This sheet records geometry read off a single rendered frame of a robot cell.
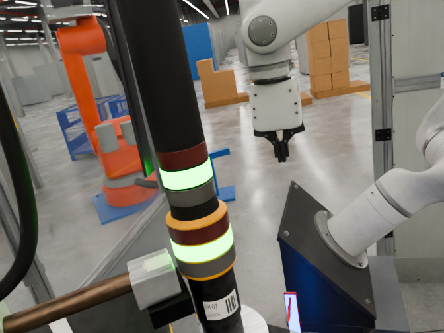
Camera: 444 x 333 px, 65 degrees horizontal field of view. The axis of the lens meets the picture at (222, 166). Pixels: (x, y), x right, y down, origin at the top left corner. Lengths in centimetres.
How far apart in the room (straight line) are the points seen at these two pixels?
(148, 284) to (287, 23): 46
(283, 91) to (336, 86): 785
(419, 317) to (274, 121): 190
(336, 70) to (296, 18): 790
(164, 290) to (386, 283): 97
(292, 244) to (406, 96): 139
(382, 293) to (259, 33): 81
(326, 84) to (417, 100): 643
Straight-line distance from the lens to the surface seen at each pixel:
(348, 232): 98
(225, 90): 950
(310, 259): 86
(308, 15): 60
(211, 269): 24
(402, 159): 218
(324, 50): 836
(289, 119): 71
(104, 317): 45
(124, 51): 23
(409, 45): 205
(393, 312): 109
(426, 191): 92
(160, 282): 25
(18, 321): 26
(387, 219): 96
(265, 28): 60
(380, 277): 119
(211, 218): 23
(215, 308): 27
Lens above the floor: 168
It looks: 20 degrees down
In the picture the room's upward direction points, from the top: 11 degrees counter-clockwise
